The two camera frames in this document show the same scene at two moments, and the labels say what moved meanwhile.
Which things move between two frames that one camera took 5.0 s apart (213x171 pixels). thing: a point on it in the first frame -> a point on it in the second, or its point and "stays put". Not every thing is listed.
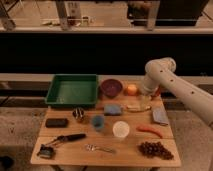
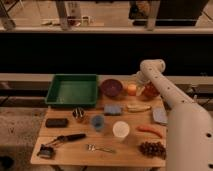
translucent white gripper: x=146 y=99 -> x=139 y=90
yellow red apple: x=131 y=89 stays put
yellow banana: x=136 y=108 stays put
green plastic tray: x=73 y=88 stays put
